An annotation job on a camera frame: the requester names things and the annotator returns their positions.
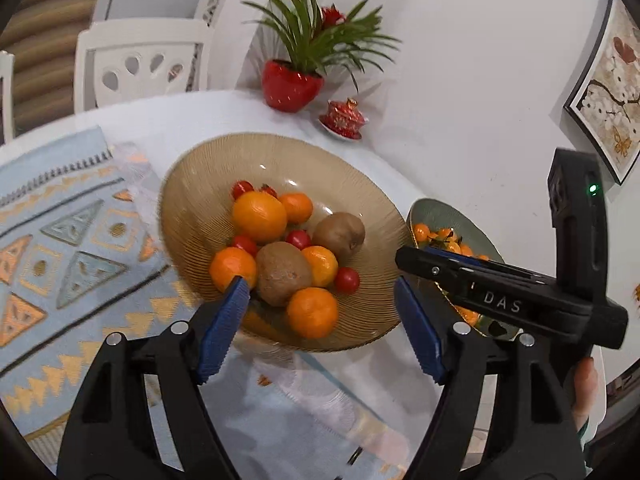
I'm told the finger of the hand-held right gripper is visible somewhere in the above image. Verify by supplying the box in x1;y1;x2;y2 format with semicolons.
425;247;551;284
395;246;501;305

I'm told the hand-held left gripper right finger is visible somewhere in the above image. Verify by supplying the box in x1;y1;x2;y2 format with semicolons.
393;276;586;480

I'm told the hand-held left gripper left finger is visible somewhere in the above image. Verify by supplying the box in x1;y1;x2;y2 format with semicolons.
57;276;251;480

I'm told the small mandarin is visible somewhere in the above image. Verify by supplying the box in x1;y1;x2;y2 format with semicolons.
278;193;314;225
300;245;339;288
208;246;258;293

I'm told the large brown kiwi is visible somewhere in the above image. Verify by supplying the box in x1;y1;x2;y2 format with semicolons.
255;241;314;308

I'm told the large red tomato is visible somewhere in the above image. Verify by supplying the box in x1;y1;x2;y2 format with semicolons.
333;267;361;294
231;234;259;257

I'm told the large orange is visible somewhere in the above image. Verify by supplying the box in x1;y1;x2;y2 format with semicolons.
231;190;288;244
286;286;340;339

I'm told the small brown kiwi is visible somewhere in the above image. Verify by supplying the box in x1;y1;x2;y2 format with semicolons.
312;211;366;262

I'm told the amber ribbed glass bowl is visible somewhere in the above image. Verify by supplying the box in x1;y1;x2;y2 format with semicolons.
159;132;412;352

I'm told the person's right hand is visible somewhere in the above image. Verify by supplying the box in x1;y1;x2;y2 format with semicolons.
571;357;600;431

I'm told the green glass plate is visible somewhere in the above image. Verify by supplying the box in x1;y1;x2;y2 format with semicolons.
406;198;521;338

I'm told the red patterned sugar bowl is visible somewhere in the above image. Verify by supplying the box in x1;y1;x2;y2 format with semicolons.
318;98;369;142

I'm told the light blue patterned table runner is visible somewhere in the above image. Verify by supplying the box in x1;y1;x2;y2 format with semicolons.
0;126;481;480

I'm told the green plant in red pot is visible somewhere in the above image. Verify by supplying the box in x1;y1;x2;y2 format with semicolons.
241;0;402;113

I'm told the brown striped rug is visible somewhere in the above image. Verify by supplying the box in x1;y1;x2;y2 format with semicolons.
0;0;108;136

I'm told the framed floral wall picture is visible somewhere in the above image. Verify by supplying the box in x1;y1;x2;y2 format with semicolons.
563;0;640;186

